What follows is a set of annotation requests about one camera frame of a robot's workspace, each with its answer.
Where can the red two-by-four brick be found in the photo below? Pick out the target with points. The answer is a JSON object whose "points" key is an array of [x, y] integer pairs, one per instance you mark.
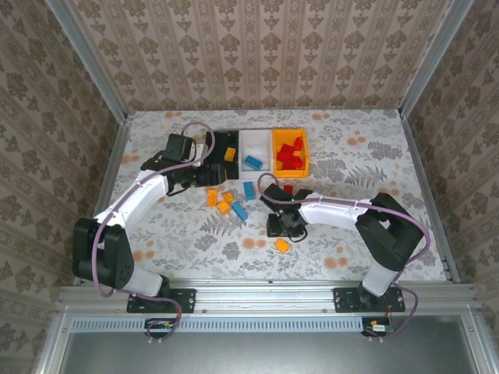
{"points": [[288, 189]]}

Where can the yellow two-by-four brick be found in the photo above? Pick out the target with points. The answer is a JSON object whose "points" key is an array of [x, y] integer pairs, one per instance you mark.
{"points": [[212, 196]]}

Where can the yellow two-by-three brick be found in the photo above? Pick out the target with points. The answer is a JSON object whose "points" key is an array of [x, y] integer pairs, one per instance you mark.
{"points": [[281, 245], [230, 154]]}

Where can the yellow two-by-two brick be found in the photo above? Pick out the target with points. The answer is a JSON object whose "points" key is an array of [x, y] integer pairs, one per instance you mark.
{"points": [[223, 207], [227, 196]]}

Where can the blue two-by-four brick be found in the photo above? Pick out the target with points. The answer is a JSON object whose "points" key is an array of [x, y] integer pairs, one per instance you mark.
{"points": [[252, 162], [239, 211], [249, 191]]}

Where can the red two-by-three brick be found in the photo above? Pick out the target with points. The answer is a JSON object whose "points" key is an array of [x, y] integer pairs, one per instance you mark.
{"points": [[284, 158]]}

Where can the red two-by-two brick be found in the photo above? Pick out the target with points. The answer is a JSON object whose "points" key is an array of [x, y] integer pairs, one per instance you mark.
{"points": [[286, 149]]}

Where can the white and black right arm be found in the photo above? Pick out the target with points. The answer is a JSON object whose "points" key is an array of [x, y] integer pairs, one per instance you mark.
{"points": [[331, 216]]}

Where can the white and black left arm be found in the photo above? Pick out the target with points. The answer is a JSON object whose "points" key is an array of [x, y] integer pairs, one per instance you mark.
{"points": [[136, 206]]}

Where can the yellow plastic bin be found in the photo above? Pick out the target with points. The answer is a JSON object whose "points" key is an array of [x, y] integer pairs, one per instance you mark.
{"points": [[278, 172]]}

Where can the black plastic bin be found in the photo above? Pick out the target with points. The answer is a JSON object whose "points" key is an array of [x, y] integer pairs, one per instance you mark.
{"points": [[224, 138]]}

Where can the white plastic bin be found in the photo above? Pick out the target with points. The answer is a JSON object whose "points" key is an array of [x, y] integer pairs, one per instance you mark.
{"points": [[255, 144]]}

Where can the floral table cover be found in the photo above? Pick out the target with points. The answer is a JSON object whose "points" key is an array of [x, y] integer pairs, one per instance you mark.
{"points": [[312, 253]]}

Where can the grey metal panel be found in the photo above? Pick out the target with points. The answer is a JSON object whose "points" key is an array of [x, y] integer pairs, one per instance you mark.
{"points": [[273, 354]]}

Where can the small connector board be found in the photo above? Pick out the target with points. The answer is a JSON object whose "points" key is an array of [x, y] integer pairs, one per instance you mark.
{"points": [[158, 325], [377, 328]]}

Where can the aluminium side rail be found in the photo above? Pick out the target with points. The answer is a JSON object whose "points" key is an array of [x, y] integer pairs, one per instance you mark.
{"points": [[429, 195], [108, 171]]}

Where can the wide aluminium base rail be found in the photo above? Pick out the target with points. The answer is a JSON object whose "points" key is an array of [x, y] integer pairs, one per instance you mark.
{"points": [[265, 296]]}

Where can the aluminium frame post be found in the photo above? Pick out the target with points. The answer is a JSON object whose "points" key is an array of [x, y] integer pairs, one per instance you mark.
{"points": [[89, 58], [434, 58]]}

